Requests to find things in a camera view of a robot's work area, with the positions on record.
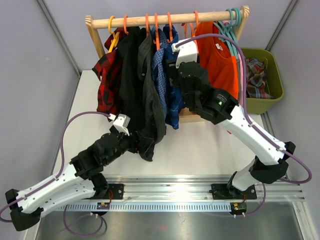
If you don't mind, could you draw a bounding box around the orange hanger of checked shirt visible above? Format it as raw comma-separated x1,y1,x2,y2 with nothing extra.
153,13,160,51

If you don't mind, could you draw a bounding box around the dark pinstripe shirt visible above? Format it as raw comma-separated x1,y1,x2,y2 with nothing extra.
137,28,167,162

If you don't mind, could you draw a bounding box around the brown red plaid shirt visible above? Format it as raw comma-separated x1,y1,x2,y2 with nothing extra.
245,57,274,100

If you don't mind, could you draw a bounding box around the orange t-shirt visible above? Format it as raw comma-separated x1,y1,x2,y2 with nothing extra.
196,37,239,99

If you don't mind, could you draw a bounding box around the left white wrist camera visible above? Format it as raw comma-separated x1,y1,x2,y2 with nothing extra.
107,114,131,136

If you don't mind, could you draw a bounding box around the green plastic basket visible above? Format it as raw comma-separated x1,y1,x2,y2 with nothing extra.
242,48,284,115

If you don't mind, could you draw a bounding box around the orange hanger of blue shirt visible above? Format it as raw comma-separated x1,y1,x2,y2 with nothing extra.
167,11,174,43

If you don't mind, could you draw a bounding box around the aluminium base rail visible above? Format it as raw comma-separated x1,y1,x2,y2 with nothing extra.
67,175,305,212

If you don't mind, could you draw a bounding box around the wooden clothes rack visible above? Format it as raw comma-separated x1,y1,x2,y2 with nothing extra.
84,5,250,124

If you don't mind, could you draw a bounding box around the pink t-shirt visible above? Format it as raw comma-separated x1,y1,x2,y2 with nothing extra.
236,53,245,102

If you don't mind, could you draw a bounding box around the dark blue plaid shirt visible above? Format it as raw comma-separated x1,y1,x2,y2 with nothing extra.
162,24,185,130

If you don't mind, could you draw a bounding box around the light blue checked shirt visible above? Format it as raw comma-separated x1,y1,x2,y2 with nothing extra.
151,28,171,118

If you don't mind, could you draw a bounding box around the yellow plastic hanger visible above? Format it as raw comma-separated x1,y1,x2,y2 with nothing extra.
108,15,119,53

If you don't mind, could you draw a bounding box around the orange hanger of plaid shirt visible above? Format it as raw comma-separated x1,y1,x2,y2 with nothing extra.
181,10,200,48

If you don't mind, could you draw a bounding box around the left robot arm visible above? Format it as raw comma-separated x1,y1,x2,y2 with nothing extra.
5,133,143,232

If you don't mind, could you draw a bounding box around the orange hanger of pinstripe shirt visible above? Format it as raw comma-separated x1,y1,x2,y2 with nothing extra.
145,13,150,36

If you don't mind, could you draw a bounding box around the orange hanger of black shirt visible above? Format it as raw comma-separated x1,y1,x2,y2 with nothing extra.
123,15,129,35

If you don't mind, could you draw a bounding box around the grey t-shirt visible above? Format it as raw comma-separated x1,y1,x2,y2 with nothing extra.
237,54,244,106

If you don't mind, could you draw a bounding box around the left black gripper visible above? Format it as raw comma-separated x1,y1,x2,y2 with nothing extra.
104,126,154,166

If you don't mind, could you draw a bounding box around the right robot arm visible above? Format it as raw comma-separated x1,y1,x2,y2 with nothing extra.
166,59,296,199

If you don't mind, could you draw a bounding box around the teal hanger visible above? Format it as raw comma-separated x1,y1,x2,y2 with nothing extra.
225,7,242,44
218,7,242,59
212,9,238,57

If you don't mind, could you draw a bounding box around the red black plaid shirt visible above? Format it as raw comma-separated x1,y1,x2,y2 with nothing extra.
91,27,126,116

